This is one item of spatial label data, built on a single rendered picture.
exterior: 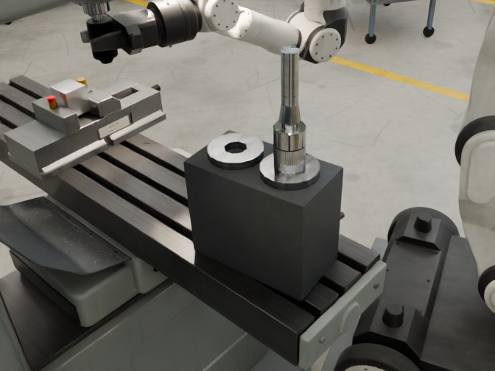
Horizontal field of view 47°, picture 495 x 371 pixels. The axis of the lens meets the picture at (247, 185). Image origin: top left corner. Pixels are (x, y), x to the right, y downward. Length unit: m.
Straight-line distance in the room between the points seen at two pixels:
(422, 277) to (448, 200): 1.32
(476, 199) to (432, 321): 0.36
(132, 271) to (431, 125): 2.47
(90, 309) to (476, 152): 0.79
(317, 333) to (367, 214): 1.77
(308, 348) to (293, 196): 0.23
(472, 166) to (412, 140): 2.06
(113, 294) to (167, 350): 0.28
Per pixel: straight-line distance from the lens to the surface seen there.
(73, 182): 1.24
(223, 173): 0.86
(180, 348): 1.44
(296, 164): 0.82
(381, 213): 2.65
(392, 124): 3.34
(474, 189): 1.19
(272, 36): 1.25
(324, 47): 1.29
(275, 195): 0.81
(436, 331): 1.41
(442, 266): 1.55
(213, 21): 1.14
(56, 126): 1.30
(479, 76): 1.13
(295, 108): 0.79
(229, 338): 1.59
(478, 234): 1.31
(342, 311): 0.93
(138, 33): 1.08
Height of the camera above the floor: 1.60
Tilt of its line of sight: 35 degrees down
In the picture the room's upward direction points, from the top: 3 degrees counter-clockwise
